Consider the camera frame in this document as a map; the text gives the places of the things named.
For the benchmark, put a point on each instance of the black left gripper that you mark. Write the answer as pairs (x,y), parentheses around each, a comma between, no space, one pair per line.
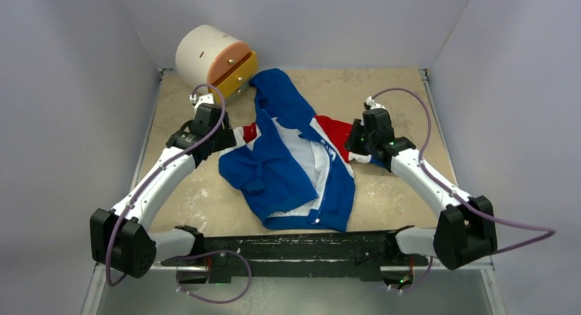
(227,140)

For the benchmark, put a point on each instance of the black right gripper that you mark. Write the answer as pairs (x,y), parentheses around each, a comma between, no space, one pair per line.
(351,145)

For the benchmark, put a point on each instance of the blue white red jacket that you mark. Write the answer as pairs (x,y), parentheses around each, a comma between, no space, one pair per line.
(291,164)

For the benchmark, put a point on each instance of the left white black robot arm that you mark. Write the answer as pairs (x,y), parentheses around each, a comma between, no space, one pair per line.
(120,237)

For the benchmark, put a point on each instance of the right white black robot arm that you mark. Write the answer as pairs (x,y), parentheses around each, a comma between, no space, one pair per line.
(460,236)

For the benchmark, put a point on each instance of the round white drawer cabinet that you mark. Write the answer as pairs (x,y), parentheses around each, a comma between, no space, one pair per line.
(207,55)

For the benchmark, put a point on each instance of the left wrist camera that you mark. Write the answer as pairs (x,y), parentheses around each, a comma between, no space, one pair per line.
(200,99)

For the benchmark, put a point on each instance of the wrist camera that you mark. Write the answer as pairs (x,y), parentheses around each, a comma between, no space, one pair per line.
(200,99)
(371,104)

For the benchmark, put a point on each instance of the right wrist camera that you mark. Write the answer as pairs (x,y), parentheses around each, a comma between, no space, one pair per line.
(371,104)

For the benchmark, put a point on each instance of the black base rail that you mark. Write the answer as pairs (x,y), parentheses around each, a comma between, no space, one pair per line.
(365,255)

